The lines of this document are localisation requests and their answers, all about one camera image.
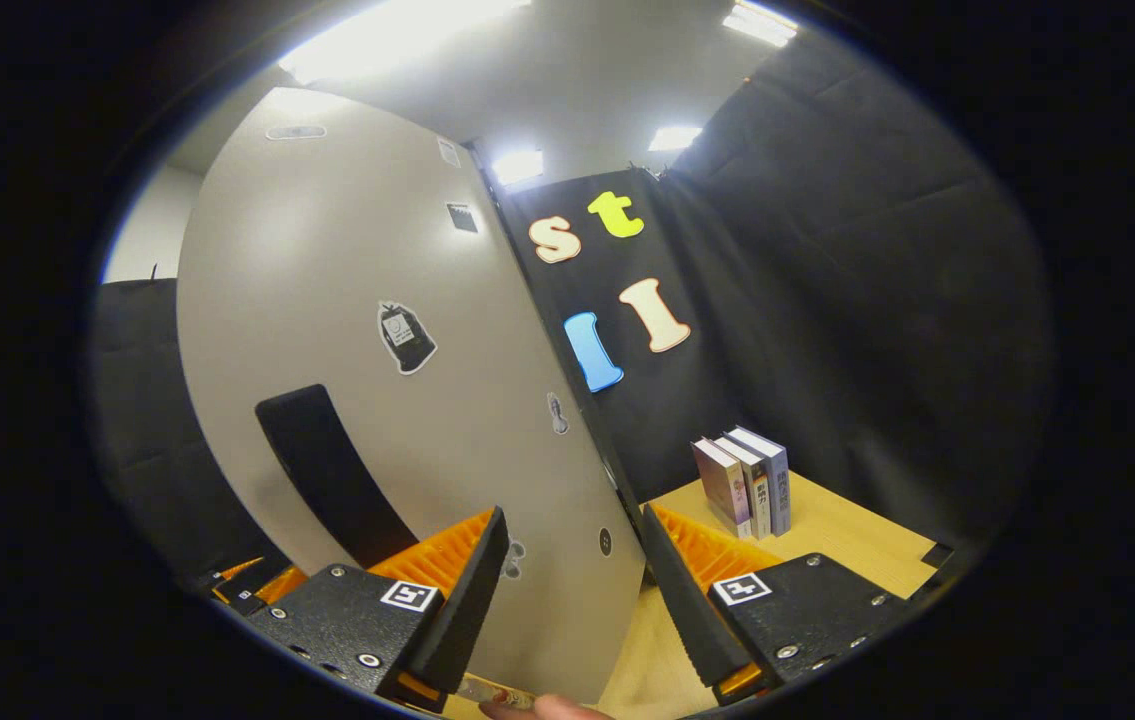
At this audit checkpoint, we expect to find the black backdrop cloth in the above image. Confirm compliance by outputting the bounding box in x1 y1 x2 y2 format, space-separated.
92 30 1054 593

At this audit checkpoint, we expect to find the purple cover book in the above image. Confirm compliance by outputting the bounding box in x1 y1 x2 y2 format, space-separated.
692 437 754 542

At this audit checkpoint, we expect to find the beige cabinet door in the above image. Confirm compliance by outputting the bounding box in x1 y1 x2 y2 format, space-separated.
175 87 648 706

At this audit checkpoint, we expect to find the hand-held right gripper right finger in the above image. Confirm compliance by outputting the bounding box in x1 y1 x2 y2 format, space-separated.
640 503 928 706

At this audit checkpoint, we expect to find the white spine book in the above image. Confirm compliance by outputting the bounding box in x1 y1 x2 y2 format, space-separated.
715 433 774 542

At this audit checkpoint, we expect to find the black door handle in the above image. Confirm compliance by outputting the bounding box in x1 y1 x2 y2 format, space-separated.
255 383 420 571

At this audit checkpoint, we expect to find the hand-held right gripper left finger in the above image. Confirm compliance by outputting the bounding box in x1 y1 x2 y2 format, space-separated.
247 506 510 713

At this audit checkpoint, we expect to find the grey spine book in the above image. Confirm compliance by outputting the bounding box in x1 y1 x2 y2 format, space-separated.
727 427 792 539

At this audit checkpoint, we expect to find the grey cabinet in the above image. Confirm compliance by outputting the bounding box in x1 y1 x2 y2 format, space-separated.
467 140 650 541

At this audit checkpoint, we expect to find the clear plastic bottle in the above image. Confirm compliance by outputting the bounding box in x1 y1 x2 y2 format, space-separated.
457 675 535 711

